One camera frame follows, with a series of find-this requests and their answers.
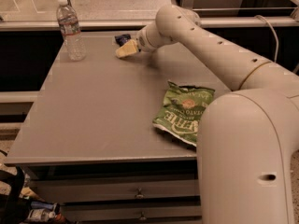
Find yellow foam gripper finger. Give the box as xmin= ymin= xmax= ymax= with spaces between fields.
xmin=116 ymin=39 xmax=139 ymax=58

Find dark blue rxbar wrapper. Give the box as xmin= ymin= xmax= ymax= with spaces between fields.
xmin=115 ymin=34 xmax=131 ymax=47

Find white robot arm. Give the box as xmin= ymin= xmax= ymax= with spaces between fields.
xmin=116 ymin=5 xmax=299 ymax=224

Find clear plastic water bottle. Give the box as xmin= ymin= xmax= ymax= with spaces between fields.
xmin=56 ymin=0 xmax=86 ymax=61

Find green kettle chips bag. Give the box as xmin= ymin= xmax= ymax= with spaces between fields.
xmin=152 ymin=81 xmax=215 ymax=146

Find grey drawer cabinet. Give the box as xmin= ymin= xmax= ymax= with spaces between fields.
xmin=6 ymin=32 xmax=227 ymax=224

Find upper drawer knob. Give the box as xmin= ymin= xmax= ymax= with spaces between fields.
xmin=135 ymin=189 xmax=145 ymax=200

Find drawer knob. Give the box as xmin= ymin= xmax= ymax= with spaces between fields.
xmin=138 ymin=212 xmax=147 ymax=221
xmin=135 ymin=189 xmax=145 ymax=200

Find grey metal railing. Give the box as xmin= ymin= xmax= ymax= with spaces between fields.
xmin=0 ymin=0 xmax=299 ymax=31

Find lower drawer knob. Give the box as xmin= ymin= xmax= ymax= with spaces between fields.
xmin=138 ymin=212 xmax=147 ymax=221

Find clutter items on floor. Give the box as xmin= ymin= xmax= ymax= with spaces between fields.
xmin=21 ymin=188 xmax=68 ymax=224

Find black bag on floor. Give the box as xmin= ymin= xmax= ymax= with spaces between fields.
xmin=0 ymin=167 xmax=30 ymax=224

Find white cable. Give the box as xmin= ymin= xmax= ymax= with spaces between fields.
xmin=254 ymin=14 xmax=280 ymax=63

